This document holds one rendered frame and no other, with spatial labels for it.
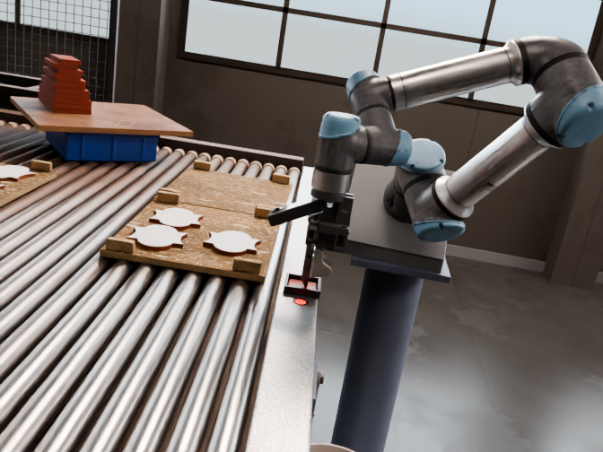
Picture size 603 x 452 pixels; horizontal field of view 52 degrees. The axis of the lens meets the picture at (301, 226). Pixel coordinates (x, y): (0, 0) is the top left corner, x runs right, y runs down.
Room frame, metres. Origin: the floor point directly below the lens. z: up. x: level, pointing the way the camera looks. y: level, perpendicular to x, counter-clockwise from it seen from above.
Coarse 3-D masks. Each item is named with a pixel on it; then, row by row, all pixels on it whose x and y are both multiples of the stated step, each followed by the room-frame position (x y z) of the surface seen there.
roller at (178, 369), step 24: (264, 168) 2.25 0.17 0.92; (216, 288) 1.12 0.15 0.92; (192, 312) 1.01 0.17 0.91; (192, 336) 0.91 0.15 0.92; (168, 360) 0.85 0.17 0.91; (192, 360) 0.86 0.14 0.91; (168, 384) 0.77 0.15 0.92; (144, 408) 0.71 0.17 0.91; (168, 408) 0.72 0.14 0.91; (144, 432) 0.65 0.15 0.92
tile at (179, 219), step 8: (168, 208) 1.49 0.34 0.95; (176, 208) 1.50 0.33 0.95; (160, 216) 1.42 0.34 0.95; (168, 216) 1.43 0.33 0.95; (176, 216) 1.44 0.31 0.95; (184, 216) 1.45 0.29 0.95; (192, 216) 1.46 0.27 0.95; (200, 216) 1.47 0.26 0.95; (160, 224) 1.38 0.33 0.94; (168, 224) 1.37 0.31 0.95; (176, 224) 1.38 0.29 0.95; (184, 224) 1.39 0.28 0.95; (192, 224) 1.41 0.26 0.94; (200, 224) 1.41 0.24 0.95
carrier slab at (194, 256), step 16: (144, 208) 1.50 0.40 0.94; (160, 208) 1.52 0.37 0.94; (192, 208) 1.56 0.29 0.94; (208, 208) 1.58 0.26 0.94; (128, 224) 1.36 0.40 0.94; (144, 224) 1.38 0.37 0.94; (208, 224) 1.45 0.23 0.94; (224, 224) 1.47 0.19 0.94; (240, 224) 1.49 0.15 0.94; (256, 224) 1.51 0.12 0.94; (192, 240) 1.32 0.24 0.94; (272, 240) 1.41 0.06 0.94; (112, 256) 1.18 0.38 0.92; (128, 256) 1.18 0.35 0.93; (144, 256) 1.18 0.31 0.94; (160, 256) 1.19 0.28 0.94; (176, 256) 1.21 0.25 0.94; (192, 256) 1.22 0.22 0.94; (208, 256) 1.24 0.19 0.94; (224, 256) 1.25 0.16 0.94; (240, 256) 1.27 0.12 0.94; (256, 256) 1.28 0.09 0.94; (208, 272) 1.18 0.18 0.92; (224, 272) 1.18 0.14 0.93; (240, 272) 1.18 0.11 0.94
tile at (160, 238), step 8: (136, 232) 1.28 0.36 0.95; (144, 232) 1.29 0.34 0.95; (152, 232) 1.30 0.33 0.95; (160, 232) 1.31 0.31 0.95; (168, 232) 1.32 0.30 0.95; (176, 232) 1.33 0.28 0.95; (136, 240) 1.25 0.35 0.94; (144, 240) 1.24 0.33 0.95; (152, 240) 1.25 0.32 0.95; (160, 240) 1.26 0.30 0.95; (168, 240) 1.27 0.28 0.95; (176, 240) 1.27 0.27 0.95; (144, 248) 1.22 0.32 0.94; (152, 248) 1.22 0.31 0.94; (160, 248) 1.23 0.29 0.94; (168, 248) 1.24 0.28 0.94
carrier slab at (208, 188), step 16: (192, 176) 1.89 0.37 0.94; (208, 176) 1.93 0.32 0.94; (224, 176) 1.96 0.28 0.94; (240, 176) 1.99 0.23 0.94; (192, 192) 1.71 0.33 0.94; (208, 192) 1.74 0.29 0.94; (224, 192) 1.77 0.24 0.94; (240, 192) 1.80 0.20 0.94; (256, 192) 1.82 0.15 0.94; (272, 192) 1.85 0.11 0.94; (288, 192) 1.89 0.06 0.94; (224, 208) 1.61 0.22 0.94; (240, 208) 1.63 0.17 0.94
